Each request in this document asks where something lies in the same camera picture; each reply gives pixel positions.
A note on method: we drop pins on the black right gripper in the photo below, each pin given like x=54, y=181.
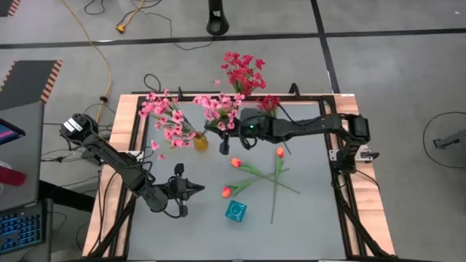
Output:
x=224, y=145

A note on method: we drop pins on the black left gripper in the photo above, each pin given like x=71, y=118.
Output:
x=180, y=189

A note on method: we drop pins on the pink artificial flower bunch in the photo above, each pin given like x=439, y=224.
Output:
x=171, y=120
x=218, y=107

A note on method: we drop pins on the orange artificial tulip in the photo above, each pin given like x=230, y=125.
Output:
x=226, y=192
x=280, y=152
x=236, y=162

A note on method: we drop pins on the large red artificial flower bunch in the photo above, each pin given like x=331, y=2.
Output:
x=242, y=72

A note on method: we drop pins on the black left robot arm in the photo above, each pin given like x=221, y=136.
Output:
x=109, y=156

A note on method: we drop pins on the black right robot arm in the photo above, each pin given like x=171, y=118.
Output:
x=309, y=125

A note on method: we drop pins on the amber ribbed glass vase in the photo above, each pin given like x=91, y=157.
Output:
x=201, y=143

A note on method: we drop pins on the blue cut-glass vase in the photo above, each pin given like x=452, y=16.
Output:
x=236, y=211

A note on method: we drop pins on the loose pink blossom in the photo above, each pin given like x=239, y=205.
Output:
x=161, y=156
x=154, y=145
x=217, y=82

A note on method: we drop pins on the small red artificial flower bunch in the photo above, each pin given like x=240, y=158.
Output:
x=269, y=103

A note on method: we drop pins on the black round stand base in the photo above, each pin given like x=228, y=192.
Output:
x=217, y=23

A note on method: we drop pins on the grey side desk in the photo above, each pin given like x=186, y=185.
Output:
x=25, y=163

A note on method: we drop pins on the laptop with blue backlit keyboard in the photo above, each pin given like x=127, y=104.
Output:
x=22, y=229

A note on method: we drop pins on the red cylindrical object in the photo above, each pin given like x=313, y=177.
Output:
x=12, y=176

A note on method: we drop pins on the dark tilted screen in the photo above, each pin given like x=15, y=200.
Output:
x=9, y=131

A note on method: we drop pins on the large black orange-striped mat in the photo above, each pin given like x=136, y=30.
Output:
x=25, y=82

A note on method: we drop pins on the grey stand foot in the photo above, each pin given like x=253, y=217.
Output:
x=451, y=140

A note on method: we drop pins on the small black orange-striped mat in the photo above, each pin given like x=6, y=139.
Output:
x=7, y=7

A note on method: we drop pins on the black aluminium table frame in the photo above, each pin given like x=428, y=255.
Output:
x=336, y=182

